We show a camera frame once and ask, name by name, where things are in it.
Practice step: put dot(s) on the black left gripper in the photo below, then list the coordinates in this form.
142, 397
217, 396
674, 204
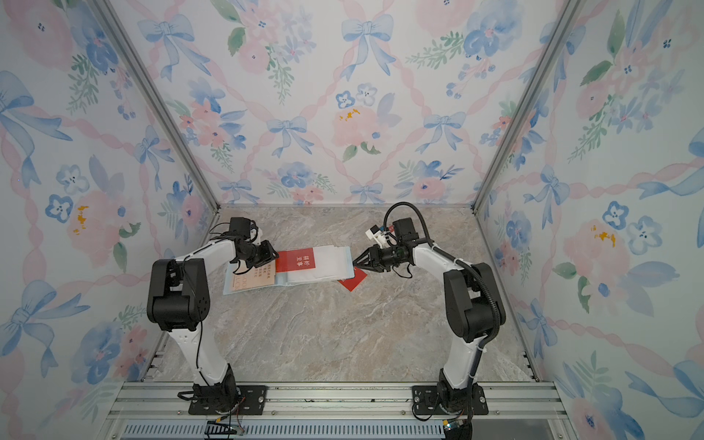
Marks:
269, 254

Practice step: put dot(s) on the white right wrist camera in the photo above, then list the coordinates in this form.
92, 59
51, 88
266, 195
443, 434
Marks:
379, 235

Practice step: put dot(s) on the aluminium corner post right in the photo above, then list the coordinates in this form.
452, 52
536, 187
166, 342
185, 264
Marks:
557, 40

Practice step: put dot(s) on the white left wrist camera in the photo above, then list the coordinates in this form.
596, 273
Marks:
253, 232

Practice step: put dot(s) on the red money card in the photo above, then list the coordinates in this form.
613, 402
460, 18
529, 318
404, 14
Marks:
352, 283

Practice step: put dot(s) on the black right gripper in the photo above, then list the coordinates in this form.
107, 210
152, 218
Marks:
374, 251

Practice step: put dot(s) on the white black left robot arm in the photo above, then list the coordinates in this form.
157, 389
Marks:
179, 302

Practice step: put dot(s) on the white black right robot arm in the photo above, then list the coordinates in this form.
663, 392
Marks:
473, 305

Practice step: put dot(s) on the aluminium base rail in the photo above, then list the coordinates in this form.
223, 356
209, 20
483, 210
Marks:
341, 410

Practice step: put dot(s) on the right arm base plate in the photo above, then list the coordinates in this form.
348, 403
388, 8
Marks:
440, 400

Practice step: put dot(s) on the aluminium corner post left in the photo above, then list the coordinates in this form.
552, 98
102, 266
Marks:
108, 19

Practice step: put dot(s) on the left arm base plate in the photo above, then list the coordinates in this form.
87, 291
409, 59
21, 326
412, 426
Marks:
245, 400

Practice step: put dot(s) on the pink good luck card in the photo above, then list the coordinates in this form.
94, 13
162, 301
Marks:
254, 278

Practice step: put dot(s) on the red card gold text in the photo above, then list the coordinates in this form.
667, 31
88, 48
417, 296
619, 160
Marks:
296, 260

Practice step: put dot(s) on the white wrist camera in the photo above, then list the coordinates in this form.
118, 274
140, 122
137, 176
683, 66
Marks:
379, 235
253, 232

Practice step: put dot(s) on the aluminium corner post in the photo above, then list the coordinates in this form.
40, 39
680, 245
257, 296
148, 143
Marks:
557, 40
108, 19

